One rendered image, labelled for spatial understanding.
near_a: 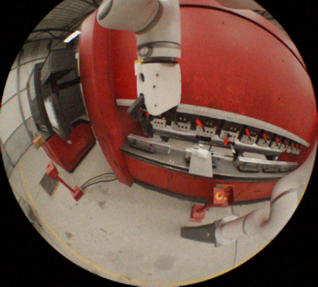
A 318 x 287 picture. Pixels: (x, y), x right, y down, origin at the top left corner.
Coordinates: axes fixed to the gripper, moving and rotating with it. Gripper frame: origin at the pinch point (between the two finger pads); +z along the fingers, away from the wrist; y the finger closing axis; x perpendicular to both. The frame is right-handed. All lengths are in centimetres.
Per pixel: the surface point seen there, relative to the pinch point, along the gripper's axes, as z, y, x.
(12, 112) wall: -79, -435, 513
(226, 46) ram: -32, 54, -5
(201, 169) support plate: 48, 26, -16
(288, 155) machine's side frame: 67, 164, -191
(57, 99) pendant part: -9, -33, 66
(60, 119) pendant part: 5, -36, 64
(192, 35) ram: -37, 46, 15
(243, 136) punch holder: 26, 58, -35
